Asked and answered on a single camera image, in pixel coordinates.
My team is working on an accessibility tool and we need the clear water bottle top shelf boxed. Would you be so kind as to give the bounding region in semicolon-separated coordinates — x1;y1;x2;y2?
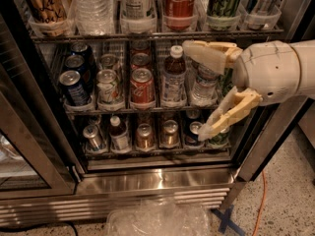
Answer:
75;0;113;36

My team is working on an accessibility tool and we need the orange cable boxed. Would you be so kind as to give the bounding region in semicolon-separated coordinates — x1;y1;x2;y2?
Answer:
251;170;268;236

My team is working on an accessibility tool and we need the green can bottom shelf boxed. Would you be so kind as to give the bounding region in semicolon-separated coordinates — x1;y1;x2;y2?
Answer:
210;128;229;147

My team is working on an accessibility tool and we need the stainless steel fridge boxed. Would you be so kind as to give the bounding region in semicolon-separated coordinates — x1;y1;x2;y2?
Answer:
0;0;310;228

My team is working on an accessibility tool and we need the red coke can middle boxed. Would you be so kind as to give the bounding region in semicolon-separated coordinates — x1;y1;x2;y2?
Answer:
131;53;152;70

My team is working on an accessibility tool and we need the red coke can back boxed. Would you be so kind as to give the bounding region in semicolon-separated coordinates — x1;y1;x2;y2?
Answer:
131;40;151;55

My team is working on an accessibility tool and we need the silver slim can bottom shelf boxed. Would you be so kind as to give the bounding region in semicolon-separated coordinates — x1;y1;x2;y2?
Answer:
83;125;104;151

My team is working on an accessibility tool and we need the glass fridge door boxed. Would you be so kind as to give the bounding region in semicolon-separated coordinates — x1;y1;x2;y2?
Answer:
0;13;77;201

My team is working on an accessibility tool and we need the blue pepsi can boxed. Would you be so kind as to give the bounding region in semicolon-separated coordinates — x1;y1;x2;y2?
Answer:
70;42;95;69
64;55;93;91
59;70;90;106

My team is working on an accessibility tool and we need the blue pepsi can middle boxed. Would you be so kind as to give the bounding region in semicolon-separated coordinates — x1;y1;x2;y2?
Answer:
64;55;93;91

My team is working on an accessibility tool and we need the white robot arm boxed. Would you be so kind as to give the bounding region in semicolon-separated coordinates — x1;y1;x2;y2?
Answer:
182;40;315;141

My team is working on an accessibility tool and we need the brown tea bottle bottom shelf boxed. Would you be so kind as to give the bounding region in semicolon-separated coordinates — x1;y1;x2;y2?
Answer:
109;115;129;150

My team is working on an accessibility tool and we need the white green can back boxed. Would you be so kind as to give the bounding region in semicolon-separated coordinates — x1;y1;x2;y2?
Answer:
99;53;121;74

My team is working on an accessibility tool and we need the blue pepsi can front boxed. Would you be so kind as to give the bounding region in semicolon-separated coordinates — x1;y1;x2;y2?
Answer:
59;70;90;106

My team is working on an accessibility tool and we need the blue can bottom shelf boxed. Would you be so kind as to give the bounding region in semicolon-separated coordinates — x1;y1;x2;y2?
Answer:
185;121;202;147

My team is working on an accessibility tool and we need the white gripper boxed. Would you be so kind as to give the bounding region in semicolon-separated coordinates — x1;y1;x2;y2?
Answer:
182;40;300;141

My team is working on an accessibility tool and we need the gold can bottom shelf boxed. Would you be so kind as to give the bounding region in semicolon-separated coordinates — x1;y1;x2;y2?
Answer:
161;120;179;147

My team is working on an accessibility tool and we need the red coke can front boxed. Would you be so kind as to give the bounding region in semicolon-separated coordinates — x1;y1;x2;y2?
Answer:
131;68;155;104

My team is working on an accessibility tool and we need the blue tape cross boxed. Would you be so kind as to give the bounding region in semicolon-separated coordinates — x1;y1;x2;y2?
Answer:
212;205;245;236

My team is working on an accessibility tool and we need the blue pepsi can back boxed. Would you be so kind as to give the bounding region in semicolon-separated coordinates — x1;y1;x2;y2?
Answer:
70;42;95;69

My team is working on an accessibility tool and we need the orange can bottom shelf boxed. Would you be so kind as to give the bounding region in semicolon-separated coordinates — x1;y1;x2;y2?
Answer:
136;123;155;149

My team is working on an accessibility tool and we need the clear plastic bin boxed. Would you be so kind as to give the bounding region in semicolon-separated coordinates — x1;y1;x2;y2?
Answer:
104;201;212;236

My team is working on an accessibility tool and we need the silver blue slim can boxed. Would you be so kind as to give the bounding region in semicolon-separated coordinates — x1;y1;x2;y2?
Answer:
243;0;281;30

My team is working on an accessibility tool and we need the clear water bottle middle shelf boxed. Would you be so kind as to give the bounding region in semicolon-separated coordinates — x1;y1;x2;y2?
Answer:
192;64;219;100

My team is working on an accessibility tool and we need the red coke can top shelf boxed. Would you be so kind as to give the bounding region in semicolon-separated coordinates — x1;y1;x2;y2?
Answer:
163;0;195;30

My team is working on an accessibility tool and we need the clear water bottle shelf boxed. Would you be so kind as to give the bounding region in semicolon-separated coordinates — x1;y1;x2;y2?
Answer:
192;64;219;100
75;0;113;36

